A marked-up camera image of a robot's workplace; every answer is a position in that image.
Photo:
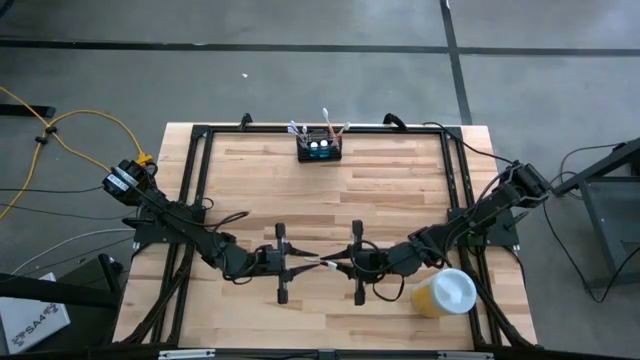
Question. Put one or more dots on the black floor bar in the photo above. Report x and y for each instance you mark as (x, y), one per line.
(25, 111)

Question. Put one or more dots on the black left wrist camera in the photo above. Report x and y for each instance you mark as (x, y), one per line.
(270, 260)

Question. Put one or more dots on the black metal cart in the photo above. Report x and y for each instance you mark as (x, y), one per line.
(610, 210)

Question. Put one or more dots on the orange toothbrush yellow bristles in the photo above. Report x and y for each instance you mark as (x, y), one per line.
(320, 262)

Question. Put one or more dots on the black frame clamp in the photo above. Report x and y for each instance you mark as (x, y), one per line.
(395, 121)
(245, 121)

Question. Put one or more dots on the yellow container white lid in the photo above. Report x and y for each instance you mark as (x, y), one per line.
(445, 292)

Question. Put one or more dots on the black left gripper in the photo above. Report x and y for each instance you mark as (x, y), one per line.
(281, 262)

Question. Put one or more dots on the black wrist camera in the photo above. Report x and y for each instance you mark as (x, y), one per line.
(375, 261)
(270, 260)

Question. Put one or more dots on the black aluminium table frame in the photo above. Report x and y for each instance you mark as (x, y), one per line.
(270, 129)

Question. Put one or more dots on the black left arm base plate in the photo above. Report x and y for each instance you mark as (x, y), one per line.
(147, 234)

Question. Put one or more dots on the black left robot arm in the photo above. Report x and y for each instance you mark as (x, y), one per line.
(175, 220)

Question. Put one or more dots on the white printed box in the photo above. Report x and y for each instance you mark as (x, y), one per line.
(30, 320)

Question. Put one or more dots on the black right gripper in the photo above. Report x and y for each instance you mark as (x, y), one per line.
(365, 262)

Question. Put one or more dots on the black equipment stand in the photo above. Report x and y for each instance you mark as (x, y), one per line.
(60, 292)

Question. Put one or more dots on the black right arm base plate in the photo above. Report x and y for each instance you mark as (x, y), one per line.
(505, 235)

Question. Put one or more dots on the silver aluminium bracket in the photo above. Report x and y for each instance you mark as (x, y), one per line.
(187, 354)
(465, 355)

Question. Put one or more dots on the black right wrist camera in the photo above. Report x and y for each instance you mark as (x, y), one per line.
(375, 261)

